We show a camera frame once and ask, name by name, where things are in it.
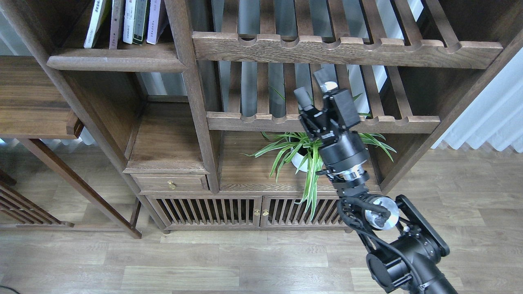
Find green spider plant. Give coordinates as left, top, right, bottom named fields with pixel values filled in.
left=244, top=84, right=398, bottom=221

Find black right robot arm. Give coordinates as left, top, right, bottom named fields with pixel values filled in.
left=294, top=69, right=456, bottom=294

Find lavender upright book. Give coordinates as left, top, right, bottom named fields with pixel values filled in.
left=146, top=0, right=168, bottom=45

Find dark wooden bookshelf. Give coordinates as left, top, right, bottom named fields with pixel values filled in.
left=0, top=0, right=523, bottom=235

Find white curtain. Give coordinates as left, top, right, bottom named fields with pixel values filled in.
left=431, top=49, right=523, bottom=153

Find yellow-green book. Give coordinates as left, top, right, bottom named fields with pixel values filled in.
left=83, top=0, right=111, bottom=49

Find white upright book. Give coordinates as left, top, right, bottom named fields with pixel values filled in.
left=123, top=0, right=137, bottom=44

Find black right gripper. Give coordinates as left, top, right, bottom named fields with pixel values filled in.
left=293, top=68, right=369, bottom=182

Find dark green upright book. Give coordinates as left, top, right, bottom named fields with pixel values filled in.
left=132, top=0, right=151, bottom=45

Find maroon book white characters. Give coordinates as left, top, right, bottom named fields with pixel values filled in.
left=109, top=0, right=125, bottom=49

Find white plant pot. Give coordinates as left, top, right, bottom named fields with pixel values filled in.
left=291, top=148, right=324, bottom=172

